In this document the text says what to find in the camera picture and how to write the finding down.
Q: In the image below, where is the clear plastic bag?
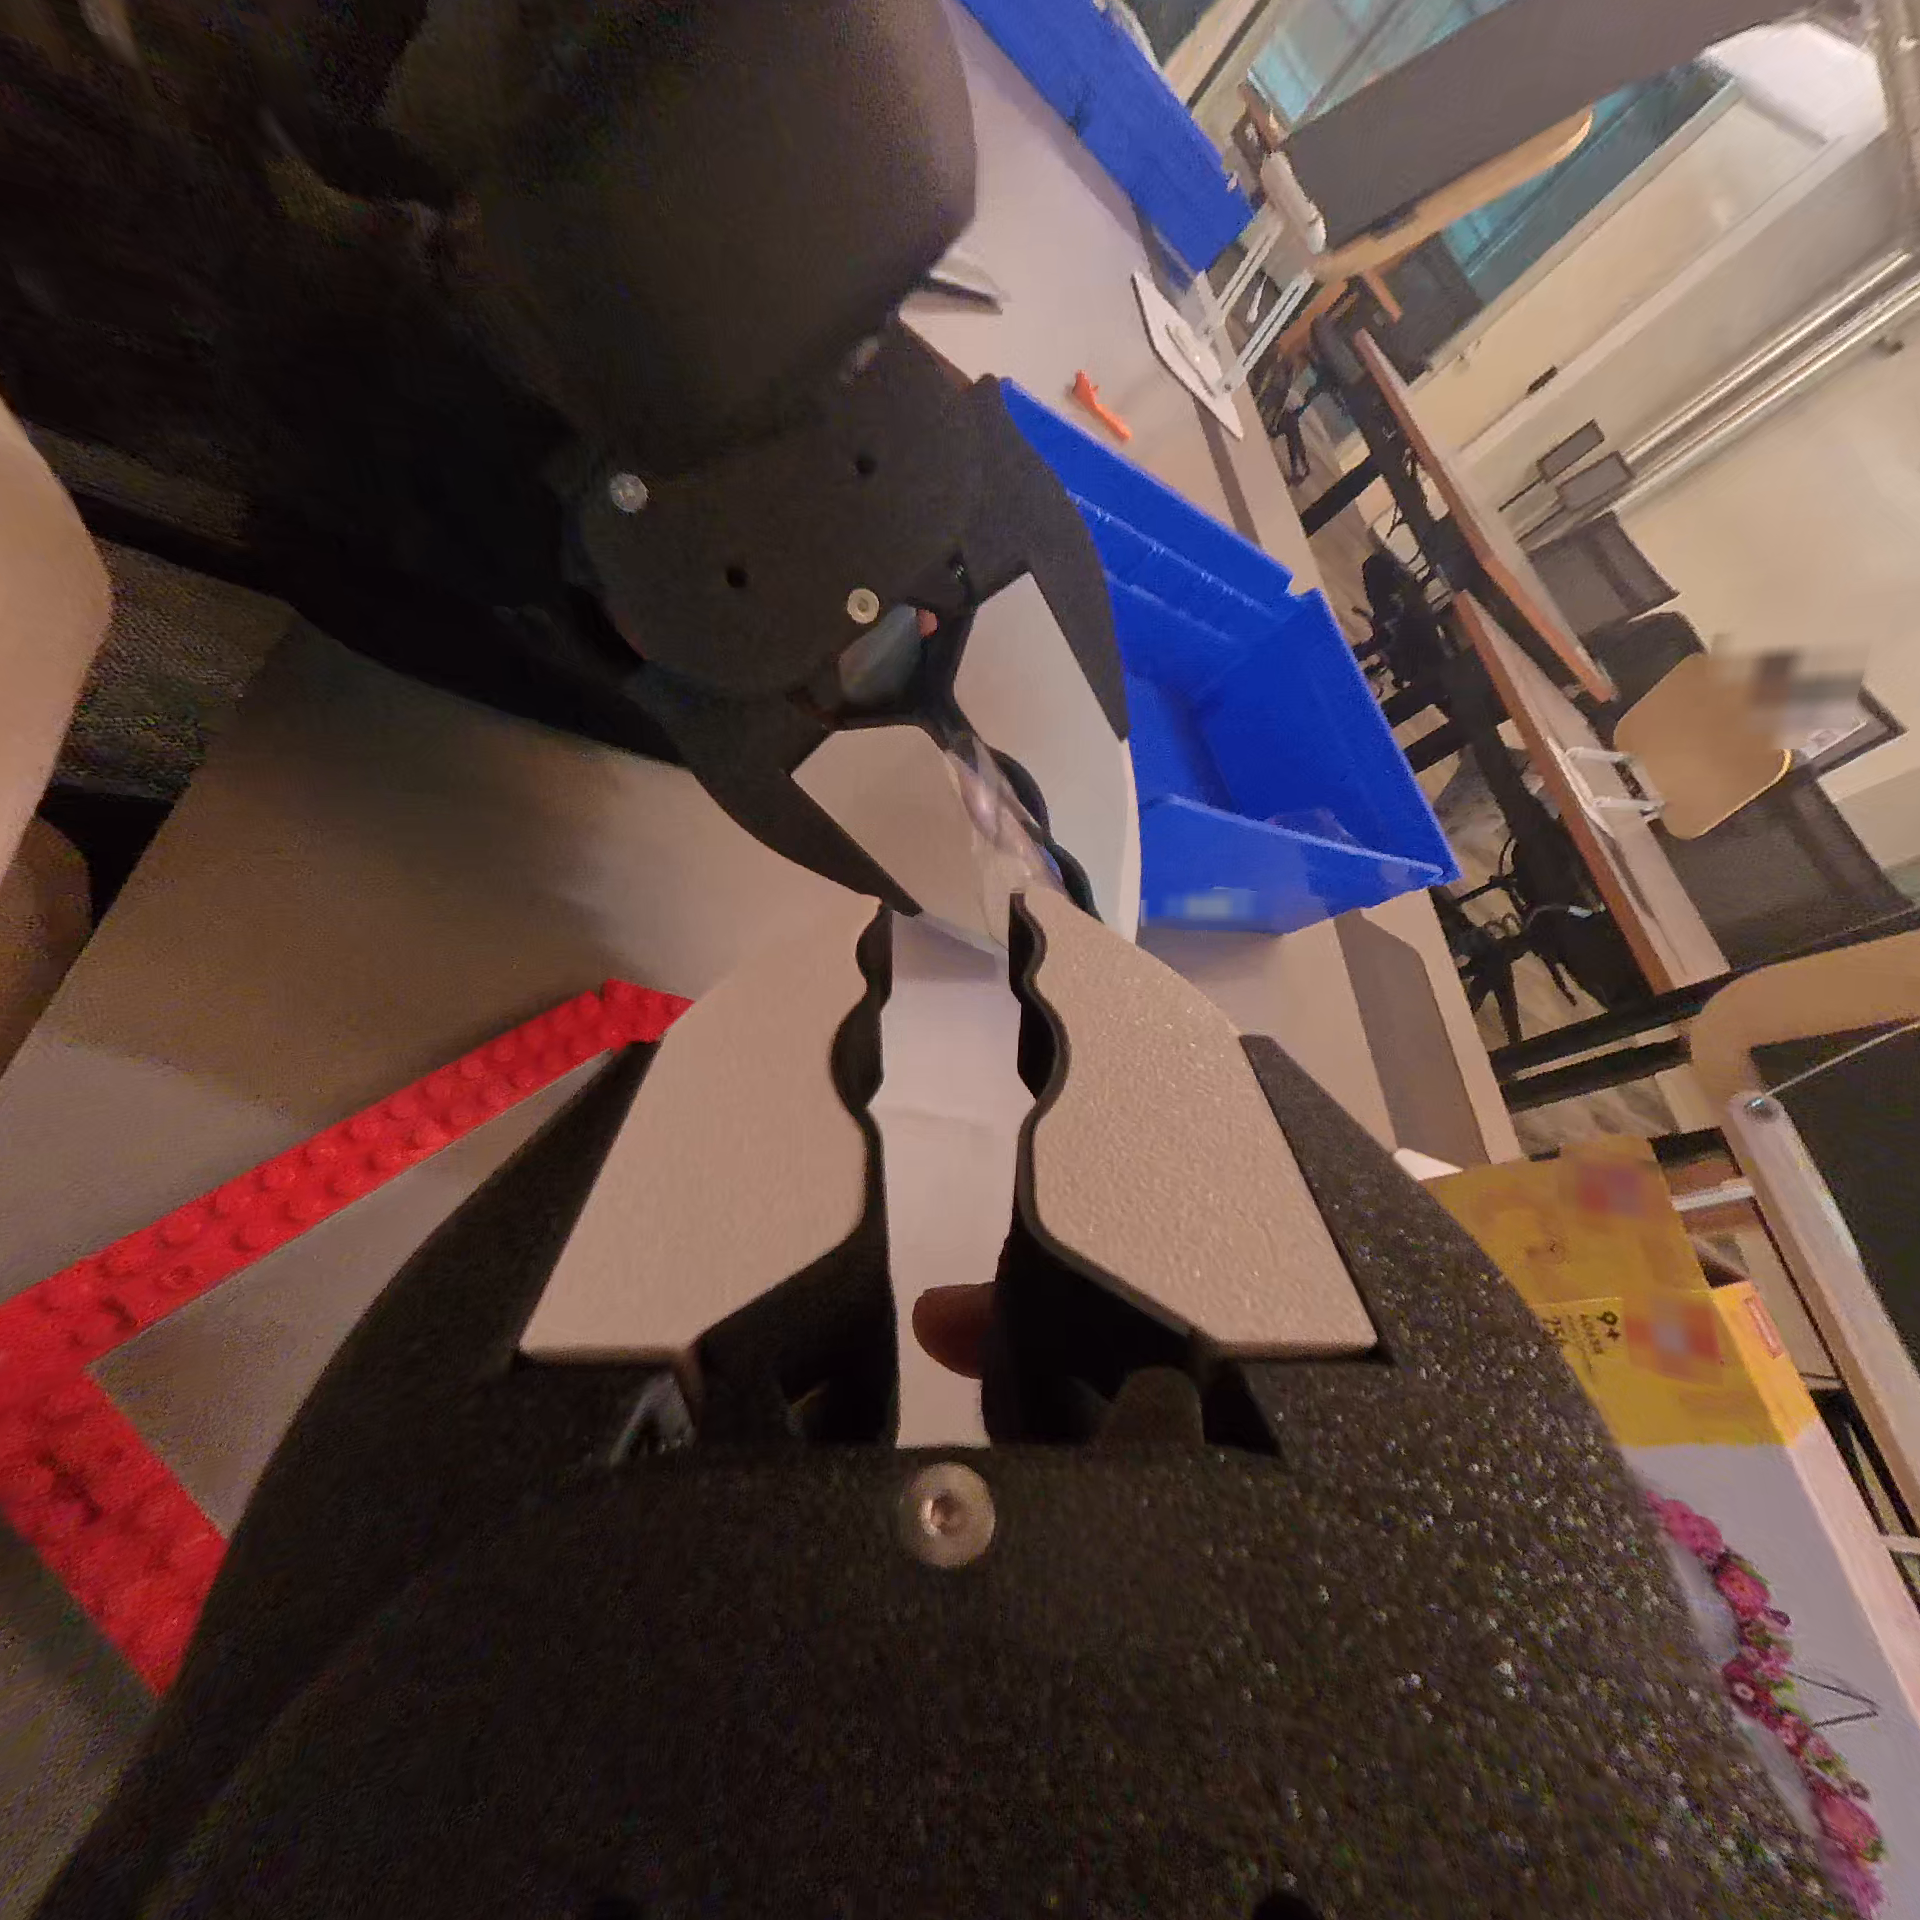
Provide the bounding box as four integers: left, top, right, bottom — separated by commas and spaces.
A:
937, 734, 1066, 916

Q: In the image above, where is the long wooden table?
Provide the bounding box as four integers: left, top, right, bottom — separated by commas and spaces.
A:
1349, 324, 1733, 1052

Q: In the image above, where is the blue plastic bin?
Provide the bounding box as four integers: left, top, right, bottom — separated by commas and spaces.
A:
997, 375, 1463, 941
959, 0, 1254, 281

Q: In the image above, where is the grey partition panel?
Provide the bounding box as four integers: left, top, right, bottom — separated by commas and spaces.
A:
1283, 0, 1823, 211

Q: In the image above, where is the pale wood framed chair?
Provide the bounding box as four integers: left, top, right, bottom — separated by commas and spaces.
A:
1684, 929, 1920, 1518

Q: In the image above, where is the white flat stand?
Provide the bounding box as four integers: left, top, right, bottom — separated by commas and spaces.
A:
1132, 195, 1329, 439

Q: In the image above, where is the round wooden table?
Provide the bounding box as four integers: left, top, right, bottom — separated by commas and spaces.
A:
1304, 106, 1600, 285

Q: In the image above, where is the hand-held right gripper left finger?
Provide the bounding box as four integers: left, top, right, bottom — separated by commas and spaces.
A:
517, 896, 903, 1449

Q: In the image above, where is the black metal chair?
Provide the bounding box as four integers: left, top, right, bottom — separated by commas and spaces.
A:
1432, 841, 1592, 1052

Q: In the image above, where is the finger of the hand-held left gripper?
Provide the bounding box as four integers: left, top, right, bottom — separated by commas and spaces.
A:
922, 575, 1149, 946
786, 725, 1013, 954

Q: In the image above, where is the pink floral wreath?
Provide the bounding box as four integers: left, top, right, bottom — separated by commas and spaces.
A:
1642, 1486, 1900, 1920

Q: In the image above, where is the red brick baseplate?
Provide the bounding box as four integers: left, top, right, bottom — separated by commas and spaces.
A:
0, 978, 693, 1698

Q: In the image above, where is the grey fabric chair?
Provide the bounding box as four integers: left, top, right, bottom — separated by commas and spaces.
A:
46, 539, 294, 821

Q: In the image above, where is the wooden chair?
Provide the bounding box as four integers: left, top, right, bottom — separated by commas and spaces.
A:
1559, 645, 1877, 844

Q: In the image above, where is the person's white shirt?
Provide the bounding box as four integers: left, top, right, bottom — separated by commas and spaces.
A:
0, 406, 113, 881

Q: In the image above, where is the yellow cardboard box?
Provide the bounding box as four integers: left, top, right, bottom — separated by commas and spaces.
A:
1426, 1145, 1823, 1449

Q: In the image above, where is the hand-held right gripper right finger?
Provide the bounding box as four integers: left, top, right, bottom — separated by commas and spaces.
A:
982, 891, 1382, 1455

